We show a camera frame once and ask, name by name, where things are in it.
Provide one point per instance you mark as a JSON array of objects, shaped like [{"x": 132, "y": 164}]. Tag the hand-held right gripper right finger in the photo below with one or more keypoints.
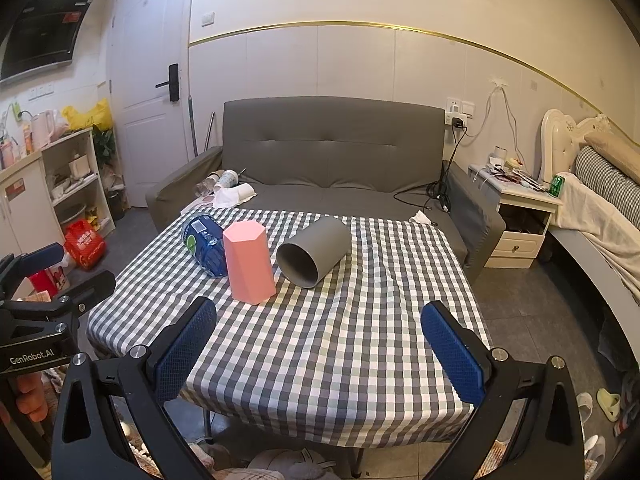
[{"x": 452, "y": 355}]

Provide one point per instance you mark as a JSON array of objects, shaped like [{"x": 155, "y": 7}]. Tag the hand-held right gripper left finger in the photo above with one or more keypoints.
[{"x": 184, "y": 355}]

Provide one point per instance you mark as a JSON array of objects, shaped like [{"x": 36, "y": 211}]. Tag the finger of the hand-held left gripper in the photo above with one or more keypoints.
[
  {"x": 42, "y": 256},
  {"x": 90, "y": 285}
]

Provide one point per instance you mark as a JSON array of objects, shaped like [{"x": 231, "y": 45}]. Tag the grey cup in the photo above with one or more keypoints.
[{"x": 320, "y": 242}]

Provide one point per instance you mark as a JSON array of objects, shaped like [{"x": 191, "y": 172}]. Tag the pink hexagonal cup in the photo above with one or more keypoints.
[{"x": 248, "y": 265}]

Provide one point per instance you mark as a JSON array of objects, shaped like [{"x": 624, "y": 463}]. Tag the white paper cup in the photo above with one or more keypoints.
[{"x": 246, "y": 193}]

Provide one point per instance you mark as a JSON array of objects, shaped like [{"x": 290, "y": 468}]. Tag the clear plastic drink cup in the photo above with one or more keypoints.
[{"x": 229, "y": 179}]

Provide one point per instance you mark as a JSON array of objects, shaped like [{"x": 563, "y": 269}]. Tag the person's left hand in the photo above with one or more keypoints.
[{"x": 31, "y": 402}]

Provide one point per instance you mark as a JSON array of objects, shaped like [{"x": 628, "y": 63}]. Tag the red shopping bag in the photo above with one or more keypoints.
[{"x": 85, "y": 246}]

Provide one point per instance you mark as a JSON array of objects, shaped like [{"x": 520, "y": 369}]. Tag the white kitchen shelf cabinet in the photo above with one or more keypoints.
[{"x": 30, "y": 195}]

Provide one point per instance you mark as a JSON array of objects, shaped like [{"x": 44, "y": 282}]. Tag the black trash bin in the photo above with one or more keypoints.
[{"x": 116, "y": 205}]

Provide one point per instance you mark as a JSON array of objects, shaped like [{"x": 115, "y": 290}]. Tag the blue snack packet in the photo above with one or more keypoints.
[{"x": 202, "y": 241}]

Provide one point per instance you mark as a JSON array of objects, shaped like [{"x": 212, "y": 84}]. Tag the checkered tablecloth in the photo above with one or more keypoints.
[{"x": 325, "y": 345}]

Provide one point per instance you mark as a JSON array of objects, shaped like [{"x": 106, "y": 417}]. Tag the pink electric kettle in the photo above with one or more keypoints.
[{"x": 42, "y": 127}]

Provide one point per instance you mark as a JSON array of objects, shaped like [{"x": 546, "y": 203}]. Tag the white slipper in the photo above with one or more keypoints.
[{"x": 584, "y": 407}]

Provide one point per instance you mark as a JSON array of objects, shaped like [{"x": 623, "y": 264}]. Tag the white tissue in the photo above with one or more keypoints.
[{"x": 420, "y": 216}]

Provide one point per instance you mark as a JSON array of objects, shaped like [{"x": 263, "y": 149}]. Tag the cream nightstand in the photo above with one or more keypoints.
[{"x": 520, "y": 225}]

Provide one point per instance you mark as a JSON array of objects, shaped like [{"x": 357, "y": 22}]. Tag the yellow plastic bag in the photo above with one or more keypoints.
[{"x": 90, "y": 116}]

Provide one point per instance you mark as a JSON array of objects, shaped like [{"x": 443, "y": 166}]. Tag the white cloth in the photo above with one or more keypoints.
[{"x": 226, "y": 198}]

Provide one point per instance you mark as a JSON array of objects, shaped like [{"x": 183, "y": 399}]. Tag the pale green slipper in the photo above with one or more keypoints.
[{"x": 609, "y": 404}]

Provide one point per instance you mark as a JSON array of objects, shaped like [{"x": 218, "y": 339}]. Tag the white blanket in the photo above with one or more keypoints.
[{"x": 595, "y": 220}]

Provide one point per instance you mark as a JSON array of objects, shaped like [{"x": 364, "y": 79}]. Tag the green drink can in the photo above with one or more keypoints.
[{"x": 557, "y": 186}]

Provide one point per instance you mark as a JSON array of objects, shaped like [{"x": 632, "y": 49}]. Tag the black range hood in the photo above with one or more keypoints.
[{"x": 42, "y": 35}]

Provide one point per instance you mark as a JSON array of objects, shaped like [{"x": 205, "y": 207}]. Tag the white door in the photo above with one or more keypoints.
[{"x": 145, "y": 50}]

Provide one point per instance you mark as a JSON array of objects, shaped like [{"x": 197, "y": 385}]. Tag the checkered pillow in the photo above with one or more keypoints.
[{"x": 602, "y": 177}]

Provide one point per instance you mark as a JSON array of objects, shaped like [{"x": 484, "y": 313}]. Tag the cream bed headboard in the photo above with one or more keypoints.
[{"x": 557, "y": 140}]

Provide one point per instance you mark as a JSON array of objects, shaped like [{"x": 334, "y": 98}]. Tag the grey sofa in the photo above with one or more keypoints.
[{"x": 325, "y": 145}]

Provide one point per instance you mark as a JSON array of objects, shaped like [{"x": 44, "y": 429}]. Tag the beige pillow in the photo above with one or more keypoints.
[{"x": 617, "y": 152}]

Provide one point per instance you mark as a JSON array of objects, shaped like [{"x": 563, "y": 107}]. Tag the grey bed frame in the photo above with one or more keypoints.
[{"x": 590, "y": 270}]

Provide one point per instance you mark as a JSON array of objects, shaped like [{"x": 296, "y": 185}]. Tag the white wall socket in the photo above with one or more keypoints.
[{"x": 462, "y": 107}]

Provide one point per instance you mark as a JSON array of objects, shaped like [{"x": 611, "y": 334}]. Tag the white light switch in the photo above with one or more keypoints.
[{"x": 207, "y": 18}]

